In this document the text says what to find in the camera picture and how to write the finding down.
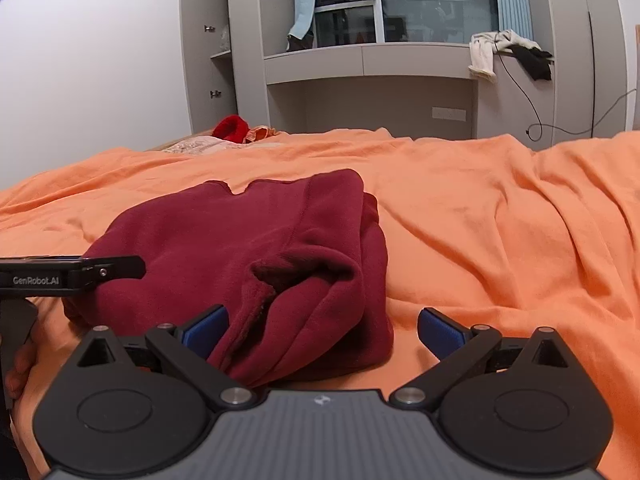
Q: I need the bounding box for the black power cable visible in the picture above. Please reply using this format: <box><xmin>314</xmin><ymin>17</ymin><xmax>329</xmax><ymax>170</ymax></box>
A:
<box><xmin>494</xmin><ymin>52</ymin><xmax>639</xmax><ymax>142</ymax></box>

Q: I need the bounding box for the black cloth on desk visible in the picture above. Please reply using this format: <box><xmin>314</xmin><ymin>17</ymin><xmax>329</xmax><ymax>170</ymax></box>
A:
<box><xmin>510</xmin><ymin>44</ymin><xmax>553</xmax><ymax>81</ymax></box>

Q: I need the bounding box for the dark red knit sweater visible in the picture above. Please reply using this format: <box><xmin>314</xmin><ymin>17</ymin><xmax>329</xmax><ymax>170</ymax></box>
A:
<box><xmin>64</xmin><ymin>169</ymin><xmax>394</xmax><ymax>387</ymax></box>

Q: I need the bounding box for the floral pink pillow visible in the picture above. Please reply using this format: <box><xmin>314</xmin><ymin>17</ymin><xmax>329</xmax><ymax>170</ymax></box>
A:
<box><xmin>160</xmin><ymin>136</ymin><xmax>279</xmax><ymax>155</ymax></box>

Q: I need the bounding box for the white cloth on desk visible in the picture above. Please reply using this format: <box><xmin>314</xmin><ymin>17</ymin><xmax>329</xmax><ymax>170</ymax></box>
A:
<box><xmin>469</xmin><ymin>29</ymin><xmax>540</xmax><ymax>84</ymax></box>

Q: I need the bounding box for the white wall socket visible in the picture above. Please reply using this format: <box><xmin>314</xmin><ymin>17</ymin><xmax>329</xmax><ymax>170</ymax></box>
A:
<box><xmin>432</xmin><ymin>106</ymin><xmax>466</xmax><ymax>122</ymax></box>

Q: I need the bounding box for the person's left hand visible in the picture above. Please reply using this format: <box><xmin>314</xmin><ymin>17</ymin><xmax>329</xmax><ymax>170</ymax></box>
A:
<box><xmin>4</xmin><ymin>322</ymin><xmax>41</xmax><ymax>401</ymax></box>

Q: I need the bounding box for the orange bed duvet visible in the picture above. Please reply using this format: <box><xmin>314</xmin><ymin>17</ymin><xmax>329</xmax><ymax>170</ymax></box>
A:
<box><xmin>1</xmin><ymin>130</ymin><xmax>639</xmax><ymax>479</ymax></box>

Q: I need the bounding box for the grey built-in desk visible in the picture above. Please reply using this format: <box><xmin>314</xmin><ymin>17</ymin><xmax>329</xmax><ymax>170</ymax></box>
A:
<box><xmin>265</xmin><ymin>42</ymin><xmax>477</xmax><ymax>140</ymax></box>

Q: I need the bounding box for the red hat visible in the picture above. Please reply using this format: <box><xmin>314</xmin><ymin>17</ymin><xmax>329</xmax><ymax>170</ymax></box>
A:
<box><xmin>212</xmin><ymin>114</ymin><xmax>250</xmax><ymax>144</ymax></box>

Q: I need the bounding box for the grey open wardrobe door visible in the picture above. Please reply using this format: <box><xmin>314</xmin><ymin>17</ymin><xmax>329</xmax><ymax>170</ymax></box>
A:
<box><xmin>180</xmin><ymin>0</ymin><xmax>236</xmax><ymax>133</ymax></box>

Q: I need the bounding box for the grey tall wardrobe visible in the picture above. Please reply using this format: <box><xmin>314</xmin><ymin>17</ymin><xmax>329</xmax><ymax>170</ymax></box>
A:
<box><xmin>472</xmin><ymin>0</ymin><xmax>637</xmax><ymax>150</ymax></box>

